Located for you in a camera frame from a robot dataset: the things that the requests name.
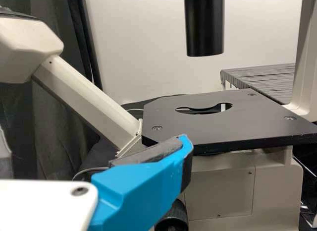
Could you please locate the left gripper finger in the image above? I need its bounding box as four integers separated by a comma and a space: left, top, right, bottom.
90, 133, 195, 231

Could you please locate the cream microscope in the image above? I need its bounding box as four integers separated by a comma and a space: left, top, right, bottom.
0, 0, 317, 231

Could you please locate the black platform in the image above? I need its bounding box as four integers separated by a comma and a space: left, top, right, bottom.
219, 63, 297, 106

